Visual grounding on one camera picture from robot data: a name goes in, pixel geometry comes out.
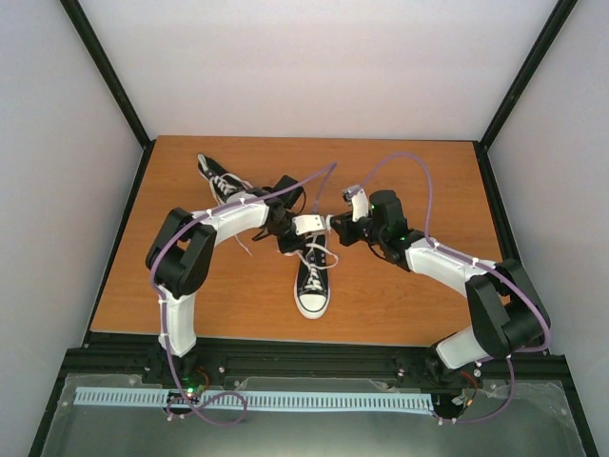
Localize black white sneaker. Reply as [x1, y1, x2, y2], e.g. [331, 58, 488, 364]
[294, 234, 330, 320]
[197, 153, 252, 205]

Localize sneaker white shoelace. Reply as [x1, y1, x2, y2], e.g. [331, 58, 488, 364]
[285, 234, 338, 297]
[209, 172, 251, 205]

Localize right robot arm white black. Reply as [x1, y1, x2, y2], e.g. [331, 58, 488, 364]
[329, 186, 551, 371]

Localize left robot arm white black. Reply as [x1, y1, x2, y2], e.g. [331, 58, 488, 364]
[146, 175, 305, 384]

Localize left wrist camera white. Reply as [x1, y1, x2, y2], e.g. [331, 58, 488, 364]
[292, 214, 329, 235]

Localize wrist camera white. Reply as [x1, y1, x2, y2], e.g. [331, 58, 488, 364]
[292, 214, 329, 235]
[343, 185, 369, 223]

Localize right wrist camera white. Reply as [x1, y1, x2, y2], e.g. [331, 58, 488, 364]
[343, 185, 369, 223]

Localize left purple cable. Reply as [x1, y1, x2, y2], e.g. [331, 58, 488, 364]
[149, 160, 339, 426]

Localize purple cable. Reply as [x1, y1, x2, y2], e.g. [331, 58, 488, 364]
[351, 151, 553, 426]
[149, 160, 339, 426]

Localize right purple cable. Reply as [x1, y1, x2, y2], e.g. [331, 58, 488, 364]
[351, 151, 553, 426]

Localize light blue slotted cable duct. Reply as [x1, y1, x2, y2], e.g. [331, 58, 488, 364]
[73, 387, 433, 414]

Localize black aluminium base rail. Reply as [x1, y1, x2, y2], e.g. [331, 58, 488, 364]
[61, 332, 572, 396]

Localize left black frame post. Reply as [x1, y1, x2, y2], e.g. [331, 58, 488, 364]
[59, 0, 156, 149]

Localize black frame post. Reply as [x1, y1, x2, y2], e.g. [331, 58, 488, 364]
[59, 0, 156, 149]
[479, 0, 580, 149]

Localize right black frame post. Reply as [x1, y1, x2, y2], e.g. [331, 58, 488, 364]
[479, 0, 580, 149]

